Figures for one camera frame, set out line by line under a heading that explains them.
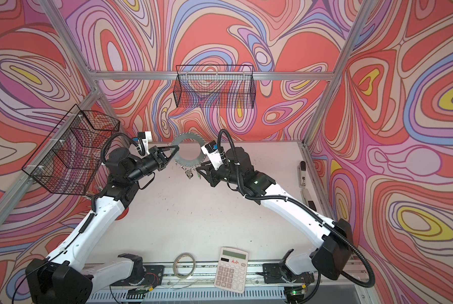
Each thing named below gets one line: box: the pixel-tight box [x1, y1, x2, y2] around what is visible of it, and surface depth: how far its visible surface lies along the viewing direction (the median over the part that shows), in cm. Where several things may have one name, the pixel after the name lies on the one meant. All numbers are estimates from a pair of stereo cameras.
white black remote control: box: [299, 160, 308, 189], surface depth 103 cm
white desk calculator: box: [213, 246, 249, 294], surface depth 75 cm
